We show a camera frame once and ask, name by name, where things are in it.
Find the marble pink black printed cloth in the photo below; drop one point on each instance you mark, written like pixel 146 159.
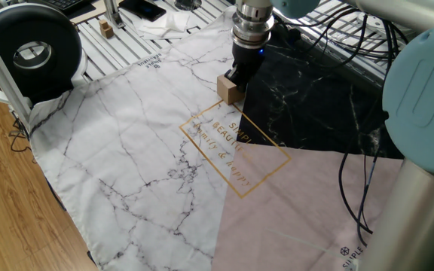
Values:
pixel 126 150

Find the white crumpled tissue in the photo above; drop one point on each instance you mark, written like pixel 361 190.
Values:
pixel 168 25

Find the silver UR5 robot arm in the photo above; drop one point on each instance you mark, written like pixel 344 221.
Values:
pixel 420 226

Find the black smartphone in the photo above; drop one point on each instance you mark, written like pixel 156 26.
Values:
pixel 142 9

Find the brown wooden board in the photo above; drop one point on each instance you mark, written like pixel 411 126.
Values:
pixel 87 11

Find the small wooden cube block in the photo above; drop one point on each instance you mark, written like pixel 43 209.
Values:
pixel 228 94

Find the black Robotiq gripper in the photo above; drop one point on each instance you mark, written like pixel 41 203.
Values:
pixel 248 58

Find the tiny wooden block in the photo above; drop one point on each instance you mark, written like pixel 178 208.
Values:
pixel 103 23

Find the black keyboard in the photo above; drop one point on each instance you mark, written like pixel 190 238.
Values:
pixel 62 3

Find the metal stand post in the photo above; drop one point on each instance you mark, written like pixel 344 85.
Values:
pixel 113 13

